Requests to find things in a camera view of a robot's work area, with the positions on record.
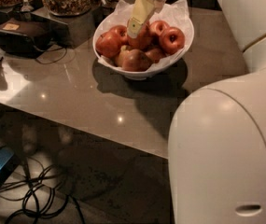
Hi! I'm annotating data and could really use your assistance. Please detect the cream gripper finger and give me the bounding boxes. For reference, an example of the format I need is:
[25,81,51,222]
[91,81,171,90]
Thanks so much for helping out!
[127,0,165,38]

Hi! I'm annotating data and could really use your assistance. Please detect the red apple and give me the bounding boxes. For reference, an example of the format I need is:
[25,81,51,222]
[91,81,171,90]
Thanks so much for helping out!
[122,49,153,72]
[145,47,166,63]
[149,20,170,44]
[95,32,121,58]
[159,27,185,55]
[127,22,152,50]
[110,25,128,45]

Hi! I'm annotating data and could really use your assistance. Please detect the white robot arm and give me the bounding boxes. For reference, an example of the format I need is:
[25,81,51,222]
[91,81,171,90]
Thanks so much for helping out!
[168,0,266,224]

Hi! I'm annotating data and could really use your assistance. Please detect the white paper bowl liner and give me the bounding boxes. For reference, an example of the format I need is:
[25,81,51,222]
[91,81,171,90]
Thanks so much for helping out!
[96,0,192,74]

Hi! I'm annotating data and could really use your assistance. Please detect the yellowish apple front left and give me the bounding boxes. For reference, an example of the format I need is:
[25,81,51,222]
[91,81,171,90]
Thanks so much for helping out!
[113,45,132,67]

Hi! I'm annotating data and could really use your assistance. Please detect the white ceramic bowl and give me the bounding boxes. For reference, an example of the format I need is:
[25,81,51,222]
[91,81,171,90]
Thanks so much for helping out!
[91,1,195,81]

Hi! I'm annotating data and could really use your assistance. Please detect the dark display stand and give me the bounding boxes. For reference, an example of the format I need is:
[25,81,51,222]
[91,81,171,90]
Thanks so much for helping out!
[0,0,117,48]

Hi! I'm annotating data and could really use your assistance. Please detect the metal serving spoon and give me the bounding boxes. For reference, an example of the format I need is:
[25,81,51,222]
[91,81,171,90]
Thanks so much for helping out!
[21,0,34,12]

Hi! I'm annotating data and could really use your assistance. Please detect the black vr headset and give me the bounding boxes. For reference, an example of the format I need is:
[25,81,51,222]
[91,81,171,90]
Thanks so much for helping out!
[0,19,52,58]

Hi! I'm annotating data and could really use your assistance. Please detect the black headset cable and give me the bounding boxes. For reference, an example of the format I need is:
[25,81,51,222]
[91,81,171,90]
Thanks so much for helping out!
[34,42,69,65]

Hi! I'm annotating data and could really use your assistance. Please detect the black floor cables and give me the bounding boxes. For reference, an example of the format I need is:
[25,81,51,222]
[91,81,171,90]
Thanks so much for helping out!
[0,147,87,224]

